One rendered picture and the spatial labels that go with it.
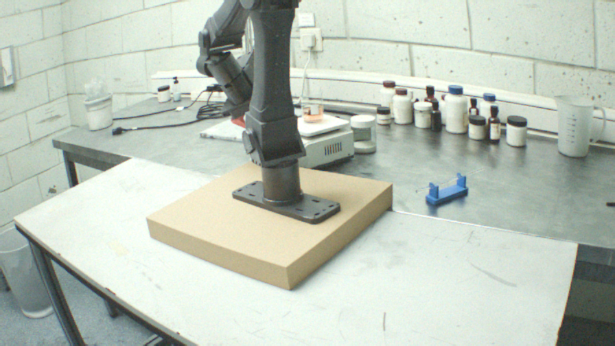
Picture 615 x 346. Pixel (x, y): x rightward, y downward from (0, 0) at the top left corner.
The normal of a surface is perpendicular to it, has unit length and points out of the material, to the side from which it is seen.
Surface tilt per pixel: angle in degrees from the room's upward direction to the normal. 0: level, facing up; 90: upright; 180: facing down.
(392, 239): 0
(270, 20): 99
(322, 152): 90
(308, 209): 0
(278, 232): 0
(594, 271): 90
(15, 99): 90
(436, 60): 90
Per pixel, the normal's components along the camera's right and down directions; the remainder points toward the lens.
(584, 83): -0.56, 0.33
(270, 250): -0.07, -0.93
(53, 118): 0.83, 0.14
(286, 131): 0.52, 0.42
